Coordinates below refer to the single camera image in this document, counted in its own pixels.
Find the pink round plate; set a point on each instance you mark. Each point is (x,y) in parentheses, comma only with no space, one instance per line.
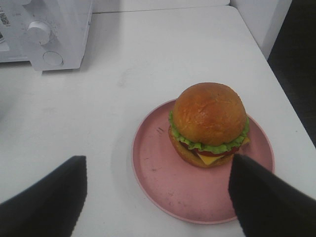
(189,193)

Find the white microwave oven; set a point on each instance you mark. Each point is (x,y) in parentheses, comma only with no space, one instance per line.
(69,21)

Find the warning label sticker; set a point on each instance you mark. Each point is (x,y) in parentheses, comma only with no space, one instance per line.
(3,18)

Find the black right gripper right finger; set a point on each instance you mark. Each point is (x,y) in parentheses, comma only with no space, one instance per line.
(265,205)

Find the round door release button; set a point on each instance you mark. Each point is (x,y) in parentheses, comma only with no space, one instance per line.
(52,58)

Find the white timer knob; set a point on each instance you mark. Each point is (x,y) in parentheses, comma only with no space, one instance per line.
(39,33)

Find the toy hamburger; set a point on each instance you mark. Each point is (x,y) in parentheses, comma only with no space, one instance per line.
(208,124)

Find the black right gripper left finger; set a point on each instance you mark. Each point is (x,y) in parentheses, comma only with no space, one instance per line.
(51,206)

